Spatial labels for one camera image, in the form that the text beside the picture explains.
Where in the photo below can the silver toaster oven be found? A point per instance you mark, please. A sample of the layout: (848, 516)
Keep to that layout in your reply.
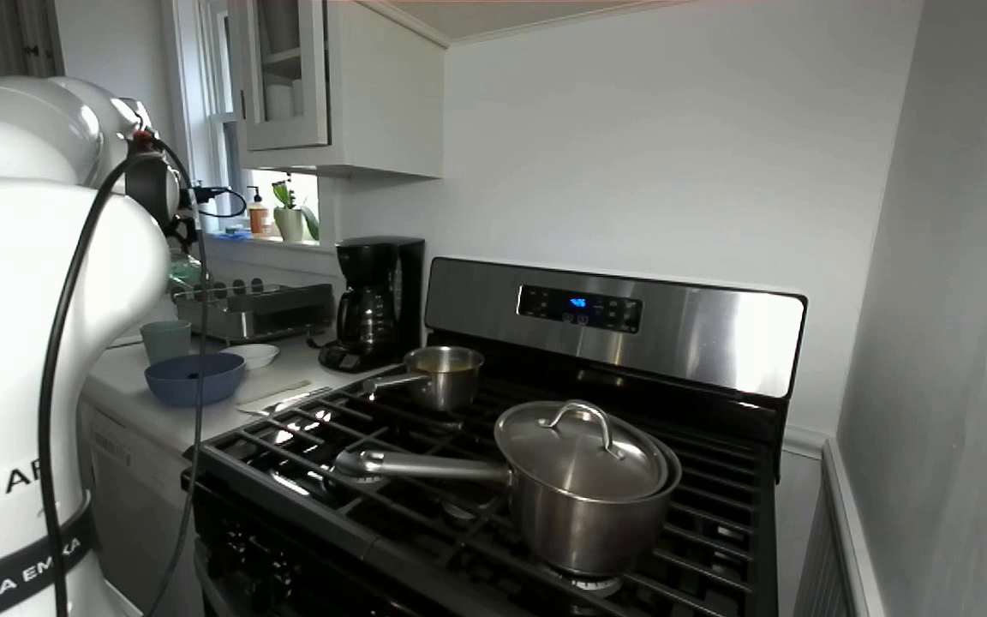
(274, 313)

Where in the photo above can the black coffee maker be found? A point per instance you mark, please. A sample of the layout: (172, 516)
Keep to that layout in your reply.
(385, 285)

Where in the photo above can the potted green plant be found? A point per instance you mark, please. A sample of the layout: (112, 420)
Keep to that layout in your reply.
(290, 222)

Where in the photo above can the large steel pot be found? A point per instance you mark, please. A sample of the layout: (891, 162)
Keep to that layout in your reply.
(597, 525)

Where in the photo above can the green cup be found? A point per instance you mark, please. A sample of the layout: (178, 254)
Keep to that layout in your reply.
(166, 341)

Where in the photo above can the steel pot lid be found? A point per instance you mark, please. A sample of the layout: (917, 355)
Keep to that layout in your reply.
(574, 455)

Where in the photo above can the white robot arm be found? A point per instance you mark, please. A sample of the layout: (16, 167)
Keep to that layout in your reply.
(1, 345)

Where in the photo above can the white base cabinet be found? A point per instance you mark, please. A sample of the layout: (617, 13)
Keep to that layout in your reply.
(137, 516)

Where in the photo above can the stainless gas stove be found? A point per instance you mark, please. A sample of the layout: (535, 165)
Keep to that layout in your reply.
(675, 345)

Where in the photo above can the blue bowl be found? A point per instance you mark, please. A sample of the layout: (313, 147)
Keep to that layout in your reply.
(188, 383)

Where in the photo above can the orange bottle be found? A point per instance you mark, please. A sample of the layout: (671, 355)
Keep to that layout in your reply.
(256, 217)

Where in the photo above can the small steel saucepan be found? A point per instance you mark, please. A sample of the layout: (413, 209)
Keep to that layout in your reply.
(445, 382)

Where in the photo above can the white bowl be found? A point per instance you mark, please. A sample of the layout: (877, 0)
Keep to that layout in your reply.
(256, 355)

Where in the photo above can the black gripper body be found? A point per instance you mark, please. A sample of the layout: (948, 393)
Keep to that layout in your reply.
(182, 233)

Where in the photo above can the white wall cabinet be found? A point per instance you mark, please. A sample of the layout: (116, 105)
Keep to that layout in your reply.
(385, 105)

